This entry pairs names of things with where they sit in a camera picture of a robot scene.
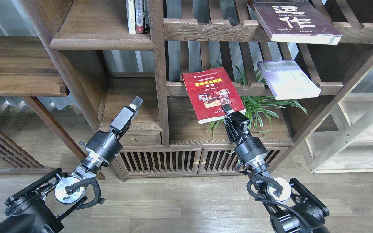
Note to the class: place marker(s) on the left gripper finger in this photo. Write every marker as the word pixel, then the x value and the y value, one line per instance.
pixel 136 103

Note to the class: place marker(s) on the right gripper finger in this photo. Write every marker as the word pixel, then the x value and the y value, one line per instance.
pixel 228 110

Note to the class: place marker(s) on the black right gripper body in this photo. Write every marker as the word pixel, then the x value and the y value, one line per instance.
pixel 237 127

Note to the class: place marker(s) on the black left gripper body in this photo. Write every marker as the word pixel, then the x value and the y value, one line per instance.
pixel 123 121

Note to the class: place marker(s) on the red paperback book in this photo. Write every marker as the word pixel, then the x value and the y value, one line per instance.
pixel 210 89

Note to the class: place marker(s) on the pale lavender paperback book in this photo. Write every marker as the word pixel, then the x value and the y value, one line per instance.
pixel 286 80

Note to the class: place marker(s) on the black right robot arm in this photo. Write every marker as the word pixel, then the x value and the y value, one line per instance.
pixel 292 207

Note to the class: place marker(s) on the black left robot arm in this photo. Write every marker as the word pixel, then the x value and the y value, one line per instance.
pixel 27 212

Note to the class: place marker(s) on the light wooden shelf unit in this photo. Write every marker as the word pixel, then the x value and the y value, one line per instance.
pixel 350 148

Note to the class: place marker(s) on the brass drawer knob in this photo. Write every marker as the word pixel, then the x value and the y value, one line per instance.
pixel 133 141

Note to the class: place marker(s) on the dark wooden bookshelf cabinet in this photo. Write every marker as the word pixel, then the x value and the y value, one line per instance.
pixel 102 65

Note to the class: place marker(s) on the dark upright book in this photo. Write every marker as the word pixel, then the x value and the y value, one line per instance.
pixel 146 18

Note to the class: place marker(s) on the red white upright book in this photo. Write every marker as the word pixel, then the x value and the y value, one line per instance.
pixel 140 15

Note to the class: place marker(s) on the dark maroon large book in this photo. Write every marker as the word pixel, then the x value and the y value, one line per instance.
pixel 294 21

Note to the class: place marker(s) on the dark slatted wooden rack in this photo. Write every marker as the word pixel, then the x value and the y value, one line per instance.
pixel 18 160

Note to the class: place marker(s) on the dark wooden side table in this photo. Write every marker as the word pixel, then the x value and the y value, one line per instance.
pixel 27 71

